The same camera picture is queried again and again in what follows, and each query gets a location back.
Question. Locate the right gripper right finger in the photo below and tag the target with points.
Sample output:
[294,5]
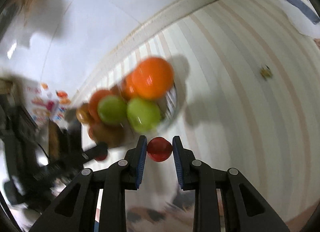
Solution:
[244,208]

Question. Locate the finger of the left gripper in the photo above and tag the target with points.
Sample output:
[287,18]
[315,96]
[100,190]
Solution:
[77,159]

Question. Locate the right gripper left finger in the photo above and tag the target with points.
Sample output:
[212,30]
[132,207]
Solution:
[75,207]

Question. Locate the red cherry tomato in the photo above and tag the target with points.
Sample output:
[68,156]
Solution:
[100,158]
[159,149]

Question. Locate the red brown apple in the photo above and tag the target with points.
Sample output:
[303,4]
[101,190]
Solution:
[113,136]

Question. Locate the brown round pear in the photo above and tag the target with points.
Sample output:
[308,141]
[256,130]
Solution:
[83,115]

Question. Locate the green apple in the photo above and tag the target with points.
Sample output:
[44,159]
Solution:
[112,110]
[143,115]

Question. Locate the large orange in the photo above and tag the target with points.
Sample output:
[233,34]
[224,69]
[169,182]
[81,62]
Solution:
[94,100]
[152,78]

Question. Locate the small tangerine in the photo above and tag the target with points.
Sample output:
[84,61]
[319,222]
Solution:
[127,88]

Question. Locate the floral oval plate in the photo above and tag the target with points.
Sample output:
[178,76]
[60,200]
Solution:
[168,105]

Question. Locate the white paper tissue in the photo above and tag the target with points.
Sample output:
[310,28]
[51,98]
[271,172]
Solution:
[300,21]

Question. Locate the dark blue smartphone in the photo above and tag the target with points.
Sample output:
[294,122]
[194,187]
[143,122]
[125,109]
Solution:
[308,12]

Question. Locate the colourful wall sticker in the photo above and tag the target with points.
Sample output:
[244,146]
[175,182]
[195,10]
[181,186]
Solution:
[44,104]

